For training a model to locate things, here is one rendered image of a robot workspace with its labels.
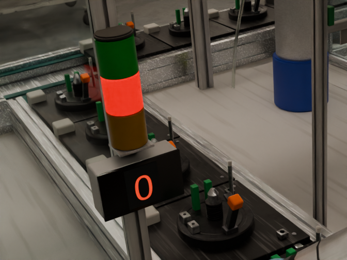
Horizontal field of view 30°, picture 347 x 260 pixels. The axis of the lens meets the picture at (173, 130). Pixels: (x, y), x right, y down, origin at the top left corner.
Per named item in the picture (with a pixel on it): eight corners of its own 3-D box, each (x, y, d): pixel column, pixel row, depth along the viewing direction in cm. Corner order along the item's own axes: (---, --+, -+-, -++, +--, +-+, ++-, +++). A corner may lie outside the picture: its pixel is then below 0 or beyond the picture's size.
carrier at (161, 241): (310, 245, 113) (310, 183, 108) (190, 296, 104) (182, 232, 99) (237, 187, 133) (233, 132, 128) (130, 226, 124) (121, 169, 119)
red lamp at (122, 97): (150, 109, 84) (145, 74, 81) (114, 119, 82) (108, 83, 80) (134, 97, 88) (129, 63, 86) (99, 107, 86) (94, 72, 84)
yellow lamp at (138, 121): (154, 143, 86) (150, 110, 84) (119, 154, 84) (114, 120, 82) (139, 130, 90) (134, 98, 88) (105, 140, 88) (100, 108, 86)
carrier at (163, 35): (236, 36, 222) (234, 0, 216) (174, 52, 213) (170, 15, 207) (202, 21, 241) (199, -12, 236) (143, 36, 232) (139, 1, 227)
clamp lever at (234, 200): (237, 228, 112) (244, 201, 107) (227, 232, 111) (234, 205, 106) (226, 213, 114) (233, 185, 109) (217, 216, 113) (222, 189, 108)
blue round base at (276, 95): (340, 102, 186) (340, 53, 179) (295, 117, 180) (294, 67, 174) (305, 86, 199) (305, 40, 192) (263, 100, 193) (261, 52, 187)
